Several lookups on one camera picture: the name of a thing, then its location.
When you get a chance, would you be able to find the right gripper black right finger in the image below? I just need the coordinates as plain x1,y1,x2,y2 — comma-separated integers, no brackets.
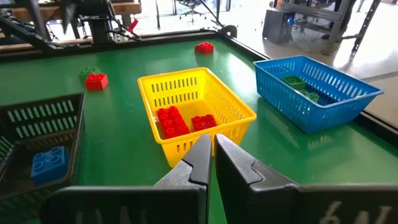
214,134,398,224

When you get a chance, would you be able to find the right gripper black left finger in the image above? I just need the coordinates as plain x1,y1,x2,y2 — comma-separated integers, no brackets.
39,134,213,224

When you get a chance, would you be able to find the long red toy block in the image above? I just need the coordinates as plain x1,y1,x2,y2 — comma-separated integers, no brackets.
155,105,191,140

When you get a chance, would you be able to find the small red toy block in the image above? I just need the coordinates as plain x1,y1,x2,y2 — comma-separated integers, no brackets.
190,113,218,133
84,72,109,92
194,41,215,56

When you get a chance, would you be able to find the small green toy block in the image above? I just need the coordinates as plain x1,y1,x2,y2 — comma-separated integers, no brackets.
77,65,101,82
280,75,307,91
298,88,321,104

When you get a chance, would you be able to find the small blue toy block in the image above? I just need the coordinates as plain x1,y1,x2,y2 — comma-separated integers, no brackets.
30,146,71,186

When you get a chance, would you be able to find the yellow plastic basket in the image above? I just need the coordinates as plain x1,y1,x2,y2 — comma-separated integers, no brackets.
137,67,257,168

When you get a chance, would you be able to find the blue plastic basket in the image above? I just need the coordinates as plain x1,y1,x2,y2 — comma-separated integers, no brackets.
252,55,385,135

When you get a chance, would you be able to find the black table edge clamp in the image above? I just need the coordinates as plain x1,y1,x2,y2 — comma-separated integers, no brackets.
217,24,239,39

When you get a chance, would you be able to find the black computer tower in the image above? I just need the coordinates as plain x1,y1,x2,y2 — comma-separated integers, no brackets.
261,8,296,45

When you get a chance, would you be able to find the black plastic basket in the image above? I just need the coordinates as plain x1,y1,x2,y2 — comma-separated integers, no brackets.
0,92,86,224

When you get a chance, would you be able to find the small red tag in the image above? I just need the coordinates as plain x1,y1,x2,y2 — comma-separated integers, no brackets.
127,18,140,32

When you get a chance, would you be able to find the black office chair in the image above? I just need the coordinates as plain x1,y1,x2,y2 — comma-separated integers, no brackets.
174,0,205,25

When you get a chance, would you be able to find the wooden workbench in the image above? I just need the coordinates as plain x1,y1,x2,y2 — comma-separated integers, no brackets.
11,0,143,22

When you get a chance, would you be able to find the black table edge frame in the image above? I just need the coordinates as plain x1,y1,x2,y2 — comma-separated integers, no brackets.
0,28,398,147

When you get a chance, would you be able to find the gray metal workbench frame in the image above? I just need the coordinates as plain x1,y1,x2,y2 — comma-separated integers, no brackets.
279,0,382,62

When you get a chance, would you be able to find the black diagonal frame strut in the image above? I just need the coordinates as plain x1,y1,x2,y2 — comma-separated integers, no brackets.
0,15,68,52

